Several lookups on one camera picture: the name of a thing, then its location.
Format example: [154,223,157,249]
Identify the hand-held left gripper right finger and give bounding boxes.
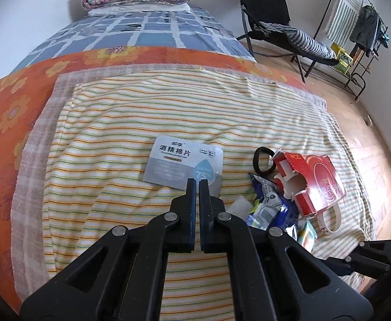
[199,179,373,321]

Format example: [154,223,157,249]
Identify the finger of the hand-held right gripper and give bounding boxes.
[359,239,391,259]
[325,256,391,277]

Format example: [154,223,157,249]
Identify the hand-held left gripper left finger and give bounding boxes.
[20,178,199,321]

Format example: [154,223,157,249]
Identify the colourful snack packet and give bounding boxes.
[298,220,317,252]

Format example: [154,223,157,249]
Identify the blue snack wrapper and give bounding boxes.
[245,173,298,236]

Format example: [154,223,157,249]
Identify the red cardboard box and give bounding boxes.
[271,151,347,238]

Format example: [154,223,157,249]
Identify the clear plastic piece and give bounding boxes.
[227,197,254,217]

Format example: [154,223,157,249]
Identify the grey and white wipes packet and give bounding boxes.
[143,134,224,197]

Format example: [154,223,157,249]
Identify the yellow striped cloth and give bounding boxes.
[45,70,377,321]

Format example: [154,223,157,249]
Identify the pinkish grey fringed towel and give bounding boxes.
[11,63,328,295]

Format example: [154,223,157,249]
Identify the black drying rack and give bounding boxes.
[313,0,391,101]

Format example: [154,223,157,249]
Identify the yellow crate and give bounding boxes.
[331,43,354,74]

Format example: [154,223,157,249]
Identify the grey striped garment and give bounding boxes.
[259,22,337,61]

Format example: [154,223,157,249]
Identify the orange floral blanket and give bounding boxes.
[0,45,290,311]

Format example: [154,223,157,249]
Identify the dark hanging garment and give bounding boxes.
[349,5,382,57]

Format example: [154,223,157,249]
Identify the black folding chair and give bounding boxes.
[235,0,341,83]

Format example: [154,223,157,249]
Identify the green striped towel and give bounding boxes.
[325,0,367,49]

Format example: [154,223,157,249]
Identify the black hair tie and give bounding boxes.
[253,147,276,177]

